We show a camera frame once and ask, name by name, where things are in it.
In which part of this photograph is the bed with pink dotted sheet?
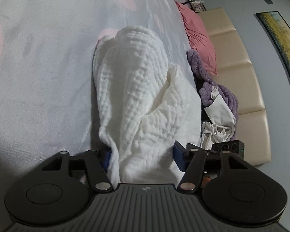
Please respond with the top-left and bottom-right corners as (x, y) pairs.
(0, 0), (203, 199)

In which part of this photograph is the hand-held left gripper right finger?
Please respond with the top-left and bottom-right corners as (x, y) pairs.
(173, 141), (251, 193)

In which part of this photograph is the small photo frame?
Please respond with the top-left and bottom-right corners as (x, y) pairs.
(190, 1), (206, 12)

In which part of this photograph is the white muslin garment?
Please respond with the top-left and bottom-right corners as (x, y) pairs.
(93, 25), (203, 185)

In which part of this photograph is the smooth cream garment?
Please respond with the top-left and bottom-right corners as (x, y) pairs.
(204, 86), (237, 128)

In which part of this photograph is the yellow wall painting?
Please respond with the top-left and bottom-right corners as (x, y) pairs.
(256, 11), (290, 99)

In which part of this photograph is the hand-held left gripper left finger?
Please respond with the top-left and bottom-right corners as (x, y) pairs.
(40, 150), (112, 194)

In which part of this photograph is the pink pillow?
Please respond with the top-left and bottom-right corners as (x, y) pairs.
(175, 0), (218, 76)

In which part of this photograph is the beige padded headboard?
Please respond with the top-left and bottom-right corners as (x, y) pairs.
(198, 7), (272, 166)

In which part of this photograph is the purple fleece robe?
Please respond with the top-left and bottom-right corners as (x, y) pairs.
(186, 49), (239, 126)

